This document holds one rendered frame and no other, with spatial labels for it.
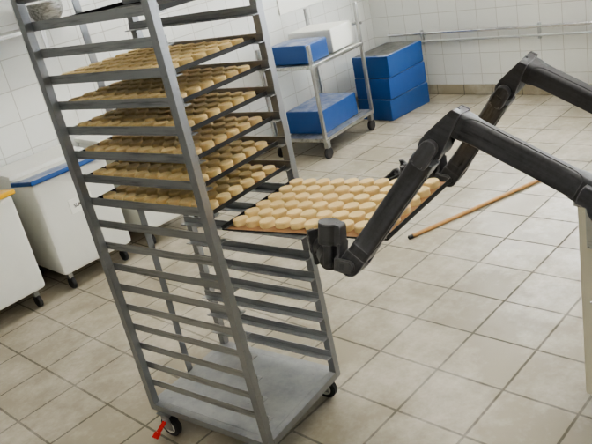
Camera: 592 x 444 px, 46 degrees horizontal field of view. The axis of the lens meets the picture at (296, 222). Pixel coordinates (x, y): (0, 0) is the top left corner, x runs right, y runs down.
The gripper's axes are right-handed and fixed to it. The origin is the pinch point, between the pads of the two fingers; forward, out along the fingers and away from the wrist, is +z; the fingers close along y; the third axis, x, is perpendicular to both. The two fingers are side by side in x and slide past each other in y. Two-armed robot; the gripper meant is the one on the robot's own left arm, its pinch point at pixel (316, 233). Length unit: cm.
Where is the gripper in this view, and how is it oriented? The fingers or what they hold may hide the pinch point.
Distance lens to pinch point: 197.2
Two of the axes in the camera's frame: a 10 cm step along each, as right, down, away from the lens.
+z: -1.6, -3.3, 9.3
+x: 9.7, -2.5, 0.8
